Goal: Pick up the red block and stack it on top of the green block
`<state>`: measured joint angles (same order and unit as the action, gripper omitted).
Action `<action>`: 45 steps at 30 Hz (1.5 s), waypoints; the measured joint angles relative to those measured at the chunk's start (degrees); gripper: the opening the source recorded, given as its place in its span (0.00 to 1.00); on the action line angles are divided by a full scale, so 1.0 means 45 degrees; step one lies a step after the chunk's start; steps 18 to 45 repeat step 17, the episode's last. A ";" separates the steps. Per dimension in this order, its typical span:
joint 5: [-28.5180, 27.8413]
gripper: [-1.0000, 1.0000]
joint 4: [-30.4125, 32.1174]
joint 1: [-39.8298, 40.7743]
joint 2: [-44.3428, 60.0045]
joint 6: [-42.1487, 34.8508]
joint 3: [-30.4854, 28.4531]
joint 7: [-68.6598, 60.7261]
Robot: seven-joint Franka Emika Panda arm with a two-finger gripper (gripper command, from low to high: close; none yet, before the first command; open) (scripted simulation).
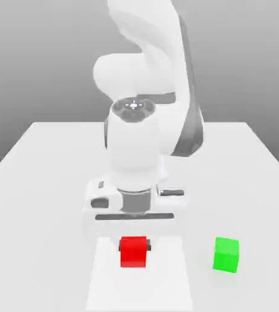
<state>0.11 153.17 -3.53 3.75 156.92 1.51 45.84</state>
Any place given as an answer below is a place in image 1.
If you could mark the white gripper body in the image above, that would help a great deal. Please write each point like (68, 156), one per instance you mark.
(134, 216)

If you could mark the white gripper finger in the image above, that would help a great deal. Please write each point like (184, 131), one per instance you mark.
(149, 245)
(119, 245)

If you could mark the small red cube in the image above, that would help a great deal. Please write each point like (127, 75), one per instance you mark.
(133, 252)

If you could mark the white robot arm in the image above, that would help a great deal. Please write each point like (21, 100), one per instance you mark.
(134, 146)

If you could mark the small green cube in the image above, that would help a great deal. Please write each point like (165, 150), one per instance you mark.
(226, 255)

